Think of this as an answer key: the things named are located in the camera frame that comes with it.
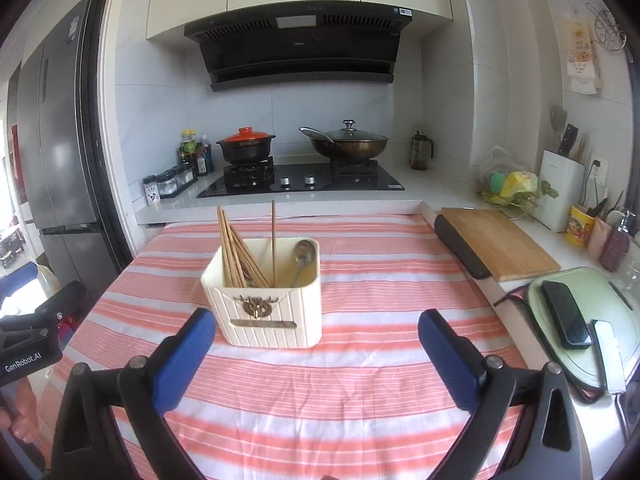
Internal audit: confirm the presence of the condiment bottles group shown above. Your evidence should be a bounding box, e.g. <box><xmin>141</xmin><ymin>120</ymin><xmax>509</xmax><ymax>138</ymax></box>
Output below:
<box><xmin>178</xmin><ymin>129</ymin><xmax>215</xmax><ymax>178</ymax></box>

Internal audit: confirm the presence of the white knife block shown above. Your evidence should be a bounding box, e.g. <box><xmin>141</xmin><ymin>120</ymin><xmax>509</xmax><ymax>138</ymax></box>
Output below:
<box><xmin>532</xmin><ymin>104</ymin><xmax>587</xmax><ymax>234</ymax></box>

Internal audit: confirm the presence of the wall calendar scroll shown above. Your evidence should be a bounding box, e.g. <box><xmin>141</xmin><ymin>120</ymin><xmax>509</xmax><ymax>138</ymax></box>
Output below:
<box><xmin>564</xmin><ymin>15</ymin><xmax>601</xmax><ymax>96</ymax></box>

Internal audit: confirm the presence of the black smartphone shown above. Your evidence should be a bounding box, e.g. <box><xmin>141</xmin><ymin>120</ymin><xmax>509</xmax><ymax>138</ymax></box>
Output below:
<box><xmin>540</xmin><ymin>281</ymin><xmax>592</xmax><ymax>350</ymax></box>

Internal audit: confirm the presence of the silver metal spoon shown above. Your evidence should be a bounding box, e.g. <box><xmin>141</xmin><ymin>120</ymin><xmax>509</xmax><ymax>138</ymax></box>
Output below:
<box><xmin>291</xmin><ymin>240</ymin><xmax>316</xmax><ymax>287</ymax></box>

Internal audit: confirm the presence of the pink utensil cup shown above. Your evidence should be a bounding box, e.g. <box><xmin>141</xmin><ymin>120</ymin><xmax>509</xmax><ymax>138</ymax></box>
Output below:
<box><xmin>587</xmin><ymin>218</ymin><xmax>612</xmax><ymax>259</ymax></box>

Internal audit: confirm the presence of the wooden cutting board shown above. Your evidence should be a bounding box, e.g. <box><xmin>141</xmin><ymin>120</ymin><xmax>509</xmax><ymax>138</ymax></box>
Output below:
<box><xmin>434</xmin><ymin>208</ymin><xmax>561</xmax><ymax>282</ymax></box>

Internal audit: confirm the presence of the black range hood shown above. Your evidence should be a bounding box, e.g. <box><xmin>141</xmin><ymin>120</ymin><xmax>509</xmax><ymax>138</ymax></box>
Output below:
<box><xmin>184</xmin><ymin>0</ymin><xmax>412</xmax><ymax>91</ymax></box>

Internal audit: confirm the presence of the black gas stove top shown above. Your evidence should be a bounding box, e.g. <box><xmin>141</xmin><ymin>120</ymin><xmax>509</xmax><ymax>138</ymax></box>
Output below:
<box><xmin>198</xmin><ymin>157</ymin><xmax>405</xmax><ymax>198</ymax></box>

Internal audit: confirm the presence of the light green tray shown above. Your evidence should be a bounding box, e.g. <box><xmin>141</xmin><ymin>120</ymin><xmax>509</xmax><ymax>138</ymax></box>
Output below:
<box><xmin>493</xmin><ymin>264</ymin><xmax>640</xmax><ymax>404</ymax></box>

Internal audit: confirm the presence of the black wok with glass lid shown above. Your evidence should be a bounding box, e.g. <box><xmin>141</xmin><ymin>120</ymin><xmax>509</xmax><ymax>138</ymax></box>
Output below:
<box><xmin>298</xmin><ymin>119</ymin><xmax>388</xmax><ymax>164</ymax></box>

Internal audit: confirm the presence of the yellow printed cup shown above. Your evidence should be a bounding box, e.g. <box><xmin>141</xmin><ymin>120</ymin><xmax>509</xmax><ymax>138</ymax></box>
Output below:
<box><xmin>565</xmin><ymin>205</ymin><xmax>596</xmax><ymax>247</ymax></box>

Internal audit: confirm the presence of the grey refrigerator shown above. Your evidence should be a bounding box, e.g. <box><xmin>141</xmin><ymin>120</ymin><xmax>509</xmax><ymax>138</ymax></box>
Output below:
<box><xmin>17</xmin><ymin>0</ymin><xmax>117</xmax><ymax>301</ymax></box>

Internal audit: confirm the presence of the cream ribbed utensil holder box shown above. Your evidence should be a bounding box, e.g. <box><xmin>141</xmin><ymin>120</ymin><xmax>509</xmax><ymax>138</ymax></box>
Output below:
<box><xmin>201</xmin><ymin>237</ymin><xmax>322</xmax><ymax>349</ymax></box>

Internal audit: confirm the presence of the black clay pot red lid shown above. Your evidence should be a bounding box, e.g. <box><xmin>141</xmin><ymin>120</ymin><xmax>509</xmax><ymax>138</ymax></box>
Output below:
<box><xmin>216</xmin><ymin>127</ymin><xmax>274</xmax><ymax>165</ymax></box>

